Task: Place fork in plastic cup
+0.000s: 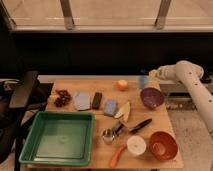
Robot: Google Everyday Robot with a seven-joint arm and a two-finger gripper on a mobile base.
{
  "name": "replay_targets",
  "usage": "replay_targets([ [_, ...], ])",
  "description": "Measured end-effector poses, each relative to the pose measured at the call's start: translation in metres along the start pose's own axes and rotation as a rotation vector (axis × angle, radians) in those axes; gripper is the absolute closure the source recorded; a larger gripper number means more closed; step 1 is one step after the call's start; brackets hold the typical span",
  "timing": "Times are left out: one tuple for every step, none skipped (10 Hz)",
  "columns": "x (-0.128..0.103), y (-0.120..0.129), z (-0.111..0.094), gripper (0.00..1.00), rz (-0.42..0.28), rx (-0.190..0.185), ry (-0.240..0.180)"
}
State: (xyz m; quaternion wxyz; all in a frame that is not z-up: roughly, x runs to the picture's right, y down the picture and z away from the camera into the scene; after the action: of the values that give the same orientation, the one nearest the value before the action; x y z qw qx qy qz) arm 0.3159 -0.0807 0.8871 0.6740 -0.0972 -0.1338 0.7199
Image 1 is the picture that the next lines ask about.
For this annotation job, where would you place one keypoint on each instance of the blue cup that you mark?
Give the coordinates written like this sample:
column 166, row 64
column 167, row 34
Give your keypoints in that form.
column 143, row 81

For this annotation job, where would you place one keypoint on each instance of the metal window post right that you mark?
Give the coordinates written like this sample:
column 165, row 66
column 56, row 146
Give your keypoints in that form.
column 162, row 14

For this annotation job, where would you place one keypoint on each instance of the metal window post left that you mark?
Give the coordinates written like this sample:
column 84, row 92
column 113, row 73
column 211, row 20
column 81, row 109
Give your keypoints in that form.
column 67, row 14

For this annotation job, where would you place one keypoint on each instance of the white plastic cup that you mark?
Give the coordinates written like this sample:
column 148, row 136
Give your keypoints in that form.
column 136, row 145

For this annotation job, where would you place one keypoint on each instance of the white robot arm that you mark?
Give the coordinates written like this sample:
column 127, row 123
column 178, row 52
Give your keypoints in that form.
column 189, row 75

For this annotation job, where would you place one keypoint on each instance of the black handled utensil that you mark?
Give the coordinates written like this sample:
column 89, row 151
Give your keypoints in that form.
column 140, row 125

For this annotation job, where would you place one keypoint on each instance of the metal window post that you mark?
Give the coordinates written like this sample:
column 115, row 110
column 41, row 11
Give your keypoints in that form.
column 67, row 14
column 162, row 14

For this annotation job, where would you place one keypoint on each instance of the blue sponge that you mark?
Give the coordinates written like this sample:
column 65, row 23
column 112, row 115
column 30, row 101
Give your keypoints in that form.
column 110, row 107

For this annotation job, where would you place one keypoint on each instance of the metal ice cream scoop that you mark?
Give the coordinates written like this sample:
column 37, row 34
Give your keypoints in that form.
column 109, row 135

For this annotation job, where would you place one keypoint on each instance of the yellow banana slice toy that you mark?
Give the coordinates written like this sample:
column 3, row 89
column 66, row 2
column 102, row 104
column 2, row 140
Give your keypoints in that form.
column 124, row 112

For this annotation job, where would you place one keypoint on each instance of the orange fruit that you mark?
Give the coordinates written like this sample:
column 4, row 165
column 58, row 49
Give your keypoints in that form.
column 121, row 85

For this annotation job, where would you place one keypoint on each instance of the orange handled fork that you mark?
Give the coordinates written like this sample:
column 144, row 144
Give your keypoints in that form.
column 115, row 158

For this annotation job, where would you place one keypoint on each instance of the purple bowl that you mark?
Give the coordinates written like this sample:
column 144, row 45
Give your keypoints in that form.
column 151, row 97

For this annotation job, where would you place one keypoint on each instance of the green plastic tray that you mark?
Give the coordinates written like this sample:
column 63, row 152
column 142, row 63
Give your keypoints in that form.
column 59, row 139

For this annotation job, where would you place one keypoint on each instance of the dark red grapes bunch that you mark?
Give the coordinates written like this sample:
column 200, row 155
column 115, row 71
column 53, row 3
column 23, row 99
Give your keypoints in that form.
column 63, row 98

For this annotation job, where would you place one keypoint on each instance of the red-brown bowl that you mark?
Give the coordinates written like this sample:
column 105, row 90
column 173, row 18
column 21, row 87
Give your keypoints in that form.
column 163, row 146

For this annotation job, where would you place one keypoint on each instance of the light blue cloth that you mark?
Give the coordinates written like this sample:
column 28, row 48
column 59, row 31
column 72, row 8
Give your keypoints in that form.
column 81, row 101

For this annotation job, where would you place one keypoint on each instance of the black rectangular block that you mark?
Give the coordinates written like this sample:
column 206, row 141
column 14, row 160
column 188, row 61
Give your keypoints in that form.
column 96, row 100

